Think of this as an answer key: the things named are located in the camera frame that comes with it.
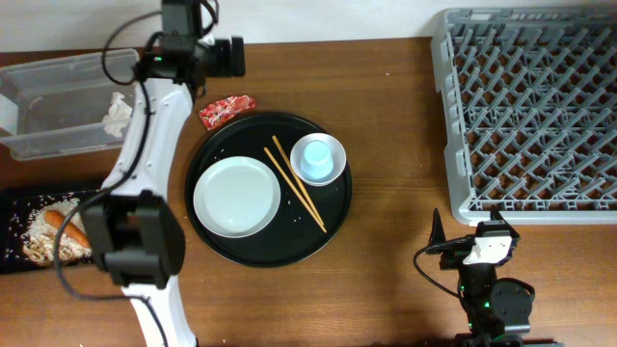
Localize red snack wrapper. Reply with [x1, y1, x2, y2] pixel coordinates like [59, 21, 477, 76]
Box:
[199, 95, 256, 130]

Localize white tissue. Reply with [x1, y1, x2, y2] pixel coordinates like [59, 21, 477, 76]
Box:
[101, 92, 132, 138]

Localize wooden chopstick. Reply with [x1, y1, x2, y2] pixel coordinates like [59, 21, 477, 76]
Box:
[272, 135, 327, 232]
[263, 147, 327, 233]

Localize white bowl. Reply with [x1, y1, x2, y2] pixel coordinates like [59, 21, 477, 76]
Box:
[290, 133, 347, 187]

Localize white plate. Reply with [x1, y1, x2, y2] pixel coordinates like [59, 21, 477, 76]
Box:
[192, 156, 282, 238]

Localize orange carrot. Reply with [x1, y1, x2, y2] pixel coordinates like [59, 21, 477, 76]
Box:
[43, 209, 92, 249]

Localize rice and noodle scraps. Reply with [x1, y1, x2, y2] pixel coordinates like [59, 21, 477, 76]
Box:
[22, 198, 92, 266]

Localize light blue plastic cup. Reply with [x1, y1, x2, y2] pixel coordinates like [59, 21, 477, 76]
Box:
[301, 141, 334, 180]

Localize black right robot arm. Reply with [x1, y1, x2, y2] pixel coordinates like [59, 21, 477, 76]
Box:
[414, 208, 557, 347]

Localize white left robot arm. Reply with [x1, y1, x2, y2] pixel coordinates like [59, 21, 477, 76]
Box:
[80, 37, 246, 346]

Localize grey dishwasher rack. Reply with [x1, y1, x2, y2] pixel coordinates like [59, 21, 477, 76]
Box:
[431, 7, 616, 226]

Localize clear plastic bin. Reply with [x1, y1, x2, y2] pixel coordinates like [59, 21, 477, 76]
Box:
[1, 49, 139, 161]

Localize black rectangular tray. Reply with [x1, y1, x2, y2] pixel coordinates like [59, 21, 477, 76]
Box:
[1, 181, 100, 275]

